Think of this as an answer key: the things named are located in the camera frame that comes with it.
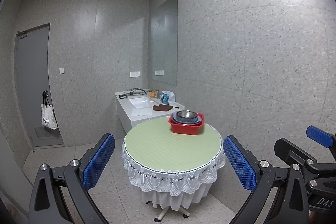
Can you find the small stainless steel bowl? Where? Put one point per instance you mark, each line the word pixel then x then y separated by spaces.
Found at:
pixel 186 115

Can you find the white sink counter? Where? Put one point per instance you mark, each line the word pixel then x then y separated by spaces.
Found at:
pixel 136 109

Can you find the red plastic basin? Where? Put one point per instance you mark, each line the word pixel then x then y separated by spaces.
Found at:
pixel 187 129

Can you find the white wall sockets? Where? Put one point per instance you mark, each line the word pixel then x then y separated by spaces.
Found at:
pixel 135 74

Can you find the orange bottle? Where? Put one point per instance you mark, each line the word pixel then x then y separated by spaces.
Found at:
pixel 152 93

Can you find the person's right hand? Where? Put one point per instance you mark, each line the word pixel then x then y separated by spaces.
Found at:
pixel 312 217

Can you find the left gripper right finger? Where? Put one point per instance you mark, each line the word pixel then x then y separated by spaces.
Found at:
pixel 290 204

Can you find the white tote bag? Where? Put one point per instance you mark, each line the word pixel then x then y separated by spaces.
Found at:
pixel 48 116

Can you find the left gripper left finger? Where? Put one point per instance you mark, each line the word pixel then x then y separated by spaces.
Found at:
pixel 47 203

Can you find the white table base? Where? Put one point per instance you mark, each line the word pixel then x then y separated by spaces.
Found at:
pixel 169 213

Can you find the grey door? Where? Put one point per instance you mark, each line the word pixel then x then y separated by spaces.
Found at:
pixel 32 79

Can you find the green round tablecloth with lace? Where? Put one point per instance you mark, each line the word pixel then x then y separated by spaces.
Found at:
pixel 169 169

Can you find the metal faucet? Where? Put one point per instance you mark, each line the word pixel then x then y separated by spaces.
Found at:
pixel 158 93

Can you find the wall mirror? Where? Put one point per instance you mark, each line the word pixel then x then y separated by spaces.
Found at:
pixel 164 43

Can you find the clear plastic bag with items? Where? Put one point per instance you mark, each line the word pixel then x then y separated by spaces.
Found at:
pixel 167 97

